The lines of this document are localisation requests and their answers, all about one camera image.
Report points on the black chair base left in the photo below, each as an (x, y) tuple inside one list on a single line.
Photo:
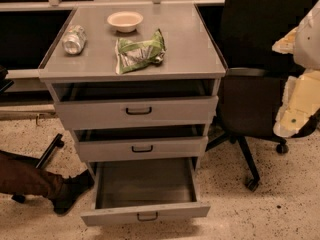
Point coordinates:
[(56, 143)]

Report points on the black office chair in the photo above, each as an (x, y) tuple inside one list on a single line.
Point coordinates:
[(250, 94)]

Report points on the green chip bag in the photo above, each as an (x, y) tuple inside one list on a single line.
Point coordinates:
[(132, 56)]

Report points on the grey middle drawer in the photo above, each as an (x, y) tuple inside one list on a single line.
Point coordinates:
[(139, 143)]

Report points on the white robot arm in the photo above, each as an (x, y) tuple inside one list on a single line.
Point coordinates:
[(301, 98)]

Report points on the grey drawer cabinet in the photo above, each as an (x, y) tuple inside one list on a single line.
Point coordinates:
[(190, 54)]

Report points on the grey bottom drawer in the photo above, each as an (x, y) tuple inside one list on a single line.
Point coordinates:
[(144, 191)]

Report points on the silver soda can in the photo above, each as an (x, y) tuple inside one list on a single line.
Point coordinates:
[(74, 40)]

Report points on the beige paper bowl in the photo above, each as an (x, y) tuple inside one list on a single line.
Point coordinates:
[(125, 21)]

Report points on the grey drawer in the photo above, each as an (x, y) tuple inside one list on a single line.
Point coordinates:
[(103, 105), (139, 143), (144, 191)]

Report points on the person's leg brown trousers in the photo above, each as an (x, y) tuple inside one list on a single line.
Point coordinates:
[(17, 177)]

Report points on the grey top drawer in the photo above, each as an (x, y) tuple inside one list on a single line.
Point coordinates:
[(103, 105)]

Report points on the black shoe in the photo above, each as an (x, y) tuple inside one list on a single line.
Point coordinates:
[(72, 189)]

